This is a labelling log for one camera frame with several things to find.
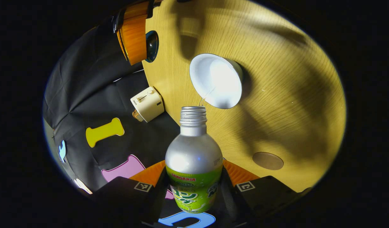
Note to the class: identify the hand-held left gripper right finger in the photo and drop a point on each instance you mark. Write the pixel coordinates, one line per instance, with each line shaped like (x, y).
(270, 196)

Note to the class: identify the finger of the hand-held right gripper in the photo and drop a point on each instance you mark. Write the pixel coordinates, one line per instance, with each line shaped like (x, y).
(134, 38)

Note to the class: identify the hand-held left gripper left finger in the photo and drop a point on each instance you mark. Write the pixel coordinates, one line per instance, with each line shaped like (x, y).
(124, 199)

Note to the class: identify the round brown coaster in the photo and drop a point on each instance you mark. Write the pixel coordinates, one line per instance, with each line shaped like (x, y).
(268, 161)

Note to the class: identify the silver green water bottle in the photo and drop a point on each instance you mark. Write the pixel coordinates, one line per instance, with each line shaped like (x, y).
(192, 152)

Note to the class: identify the teal teacup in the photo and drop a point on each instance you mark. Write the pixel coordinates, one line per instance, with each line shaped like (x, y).
(213, 79)

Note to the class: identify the white toaster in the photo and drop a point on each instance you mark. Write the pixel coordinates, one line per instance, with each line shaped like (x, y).
(148, 103)

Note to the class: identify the black backdrop cloth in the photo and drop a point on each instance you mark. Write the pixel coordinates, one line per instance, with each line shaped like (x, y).
(86, 95)

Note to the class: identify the bread slice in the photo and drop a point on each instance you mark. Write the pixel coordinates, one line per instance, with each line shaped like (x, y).
(136, 116)

